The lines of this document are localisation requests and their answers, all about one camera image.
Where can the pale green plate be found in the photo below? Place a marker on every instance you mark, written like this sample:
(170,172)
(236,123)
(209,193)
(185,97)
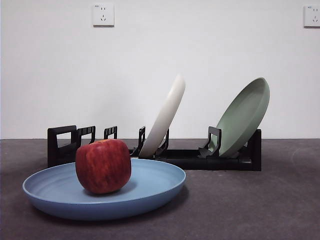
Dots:
(240,120)

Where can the blue plate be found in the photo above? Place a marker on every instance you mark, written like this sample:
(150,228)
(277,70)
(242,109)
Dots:
(50,192)

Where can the white plate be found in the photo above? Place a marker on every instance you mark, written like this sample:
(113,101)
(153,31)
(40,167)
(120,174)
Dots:
(165,115)

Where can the red yellow apple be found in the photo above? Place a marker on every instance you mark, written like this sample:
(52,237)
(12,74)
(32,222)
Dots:
(102,167)

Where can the black plate rack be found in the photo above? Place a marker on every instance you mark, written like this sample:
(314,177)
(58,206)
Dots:
(225,163)

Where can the white wall socket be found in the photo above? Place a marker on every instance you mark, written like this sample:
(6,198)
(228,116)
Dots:
(312,16)
(103,15)

